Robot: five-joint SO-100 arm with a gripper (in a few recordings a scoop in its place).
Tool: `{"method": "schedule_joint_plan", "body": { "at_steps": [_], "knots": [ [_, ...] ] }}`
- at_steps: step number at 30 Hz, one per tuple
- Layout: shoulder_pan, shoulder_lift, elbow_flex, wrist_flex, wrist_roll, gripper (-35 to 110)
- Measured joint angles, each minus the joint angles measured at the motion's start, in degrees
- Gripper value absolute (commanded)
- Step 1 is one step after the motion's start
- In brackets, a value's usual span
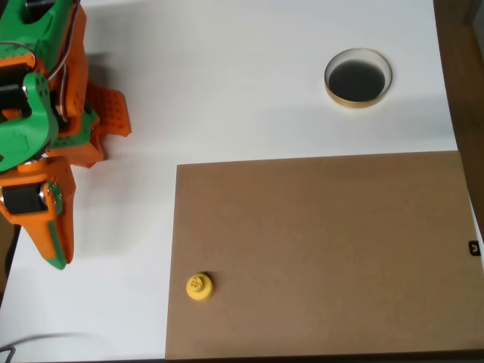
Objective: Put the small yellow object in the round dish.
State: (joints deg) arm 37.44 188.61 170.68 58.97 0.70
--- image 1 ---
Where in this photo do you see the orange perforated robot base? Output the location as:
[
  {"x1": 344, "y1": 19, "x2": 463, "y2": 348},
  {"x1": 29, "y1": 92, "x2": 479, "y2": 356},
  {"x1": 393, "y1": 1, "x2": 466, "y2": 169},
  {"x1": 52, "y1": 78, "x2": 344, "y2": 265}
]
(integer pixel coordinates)
[{"x1": 45, "y1": 81, "x2": 132, "y2": 170}]

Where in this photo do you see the grey cable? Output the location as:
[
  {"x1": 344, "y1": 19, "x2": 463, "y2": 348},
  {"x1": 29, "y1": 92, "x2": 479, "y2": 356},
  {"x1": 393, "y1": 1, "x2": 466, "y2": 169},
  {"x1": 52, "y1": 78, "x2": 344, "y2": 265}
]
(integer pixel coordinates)
[{"x1": 0, "y1": 331, "x2": 92, "y2": 363}]

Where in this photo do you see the small yellow plastic knob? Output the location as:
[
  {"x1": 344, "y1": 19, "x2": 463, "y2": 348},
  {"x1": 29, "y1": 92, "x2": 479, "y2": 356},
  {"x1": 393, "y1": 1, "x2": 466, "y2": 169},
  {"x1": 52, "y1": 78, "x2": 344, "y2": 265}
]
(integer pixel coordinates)
[{"x1": 185, "y1": 271, "x2": 215, "y2": 303}]

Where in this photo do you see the round dish gold rim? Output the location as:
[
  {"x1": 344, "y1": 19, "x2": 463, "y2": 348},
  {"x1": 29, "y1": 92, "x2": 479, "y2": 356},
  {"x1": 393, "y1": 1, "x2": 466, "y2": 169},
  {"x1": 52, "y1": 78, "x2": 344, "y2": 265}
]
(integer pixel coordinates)
[{"x1": 324, "y1": 47, "x2": 393, "y2": 110}]

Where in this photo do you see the brown fibreboard sheet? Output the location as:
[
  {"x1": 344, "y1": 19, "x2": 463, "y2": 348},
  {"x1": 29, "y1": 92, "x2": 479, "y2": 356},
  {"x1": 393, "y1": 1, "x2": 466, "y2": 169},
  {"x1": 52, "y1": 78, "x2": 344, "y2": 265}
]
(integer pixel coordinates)
[{"x1": 164, "y1": 150, "x2": 474, "y2": 361}]

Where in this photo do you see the white red arm servo wire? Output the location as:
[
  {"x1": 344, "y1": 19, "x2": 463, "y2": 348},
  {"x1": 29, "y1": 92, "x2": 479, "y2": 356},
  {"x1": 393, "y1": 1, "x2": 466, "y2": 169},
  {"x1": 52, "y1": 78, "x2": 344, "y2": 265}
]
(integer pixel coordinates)
[{"x1": 47, "y1": 0, "x2": 84, "y2": 124}]

